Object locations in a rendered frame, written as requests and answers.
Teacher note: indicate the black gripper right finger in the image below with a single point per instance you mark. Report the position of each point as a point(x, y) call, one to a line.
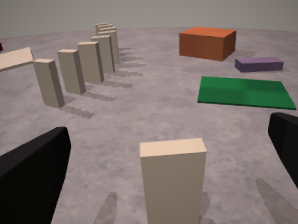
point(283, 132)

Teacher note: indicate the green flat slab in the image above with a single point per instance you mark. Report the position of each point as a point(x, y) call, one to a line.
point(244, 93)

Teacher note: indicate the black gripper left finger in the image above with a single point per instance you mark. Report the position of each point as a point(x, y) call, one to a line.
point(31, 177)

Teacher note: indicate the purple rectangular block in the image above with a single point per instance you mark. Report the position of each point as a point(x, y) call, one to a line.
point(259, 64)

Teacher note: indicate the orange cube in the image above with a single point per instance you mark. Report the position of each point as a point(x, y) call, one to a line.
point(207, 43)

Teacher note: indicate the beige flat board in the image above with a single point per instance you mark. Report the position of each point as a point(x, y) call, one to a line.
point(15, 59)

